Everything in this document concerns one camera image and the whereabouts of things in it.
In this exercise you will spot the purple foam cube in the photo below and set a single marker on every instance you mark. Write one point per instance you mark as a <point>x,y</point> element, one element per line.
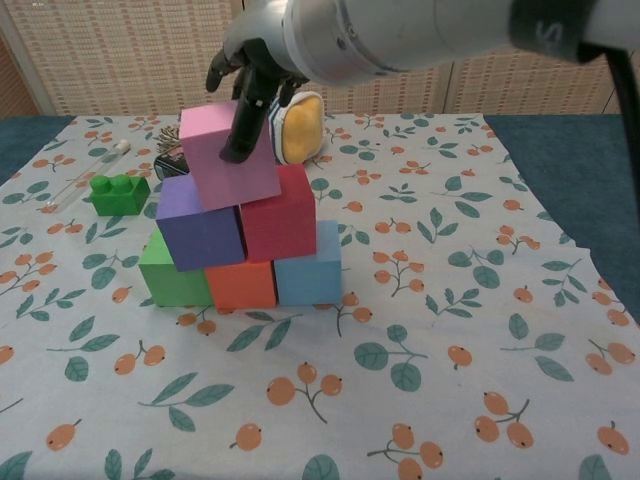
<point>200,235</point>

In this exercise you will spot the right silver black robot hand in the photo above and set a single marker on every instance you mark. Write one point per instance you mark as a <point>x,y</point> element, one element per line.
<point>250,65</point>

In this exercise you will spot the yellow striped plush toy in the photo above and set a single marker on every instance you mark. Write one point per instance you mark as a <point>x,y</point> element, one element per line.
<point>300,130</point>

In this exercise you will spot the clear plastic tube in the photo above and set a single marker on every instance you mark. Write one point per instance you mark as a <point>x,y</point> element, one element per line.
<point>107,159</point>

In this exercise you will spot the floral berry tablecloth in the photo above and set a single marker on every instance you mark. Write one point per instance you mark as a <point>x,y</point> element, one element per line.
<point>75,350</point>

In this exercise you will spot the green toy building brick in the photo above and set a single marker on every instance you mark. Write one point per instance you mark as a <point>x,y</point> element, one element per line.
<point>120,197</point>

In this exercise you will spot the orange foam cube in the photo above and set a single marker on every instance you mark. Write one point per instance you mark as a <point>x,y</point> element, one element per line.
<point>242,285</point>

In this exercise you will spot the black gold tin can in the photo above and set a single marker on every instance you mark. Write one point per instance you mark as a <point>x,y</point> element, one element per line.
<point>170,165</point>

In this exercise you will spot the blue foam cube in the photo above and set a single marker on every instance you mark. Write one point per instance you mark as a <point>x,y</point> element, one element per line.
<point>310,280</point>

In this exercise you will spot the green foam cube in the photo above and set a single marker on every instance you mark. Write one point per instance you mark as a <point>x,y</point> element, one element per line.
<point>167,280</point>

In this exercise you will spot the red foam cube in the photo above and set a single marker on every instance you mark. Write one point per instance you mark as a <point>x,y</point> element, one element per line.
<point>282,220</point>

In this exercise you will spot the pink foam cube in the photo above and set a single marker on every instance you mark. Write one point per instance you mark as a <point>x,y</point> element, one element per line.
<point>230,165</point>

